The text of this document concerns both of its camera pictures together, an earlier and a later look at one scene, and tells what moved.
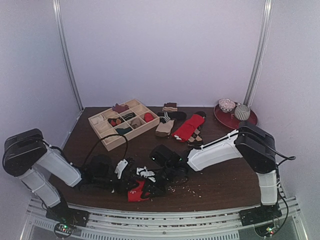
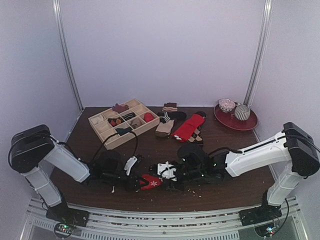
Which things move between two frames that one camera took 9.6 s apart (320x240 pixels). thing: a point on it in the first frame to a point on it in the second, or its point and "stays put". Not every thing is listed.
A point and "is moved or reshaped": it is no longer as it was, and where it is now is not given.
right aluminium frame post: [267, 13] stays put
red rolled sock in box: [148, 117] stays put
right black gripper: [154, 185] to [173, 183]
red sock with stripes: [134, 195] is moved or reshaped
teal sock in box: [121, 131] stays put
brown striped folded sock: [170, 106] stays put
